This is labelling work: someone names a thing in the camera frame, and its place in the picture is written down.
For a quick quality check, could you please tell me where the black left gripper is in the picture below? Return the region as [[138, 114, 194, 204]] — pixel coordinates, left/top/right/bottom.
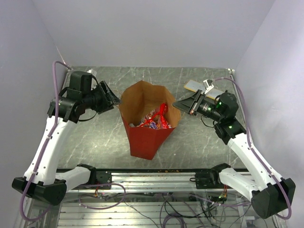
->
[[82, 80, 123, 114]]

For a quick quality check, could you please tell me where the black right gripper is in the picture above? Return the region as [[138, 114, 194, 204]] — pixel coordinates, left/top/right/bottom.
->
[[172, 89, 223, 122]]

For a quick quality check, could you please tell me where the red brown paper bag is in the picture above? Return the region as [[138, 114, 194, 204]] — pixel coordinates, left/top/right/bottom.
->
[[119, 81, 181, 160]]

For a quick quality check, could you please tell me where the large red snack bag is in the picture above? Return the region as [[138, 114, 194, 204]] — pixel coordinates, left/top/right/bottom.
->
[[137, 103, 171, 130]]

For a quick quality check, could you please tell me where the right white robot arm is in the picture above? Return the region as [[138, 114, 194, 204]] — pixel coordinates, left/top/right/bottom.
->
[[172, 90, 295, 219]]

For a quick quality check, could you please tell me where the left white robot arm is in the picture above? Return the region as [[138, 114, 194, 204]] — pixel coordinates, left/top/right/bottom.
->
[[12, 71, 120, 206]]

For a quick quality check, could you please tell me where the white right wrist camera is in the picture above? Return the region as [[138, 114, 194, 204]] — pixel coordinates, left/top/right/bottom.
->
[[203, 79, 214, 95]]

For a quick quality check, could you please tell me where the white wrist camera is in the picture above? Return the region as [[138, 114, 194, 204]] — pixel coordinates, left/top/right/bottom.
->
[[87, 68, 97, 76], [203, 79, 214, 95]]

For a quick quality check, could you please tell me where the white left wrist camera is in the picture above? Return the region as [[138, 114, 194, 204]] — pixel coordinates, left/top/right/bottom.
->
[[87, 68, 97, 76]]

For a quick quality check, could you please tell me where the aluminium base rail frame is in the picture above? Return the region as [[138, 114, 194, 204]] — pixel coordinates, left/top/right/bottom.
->
[[14, 169, 287, 228]]

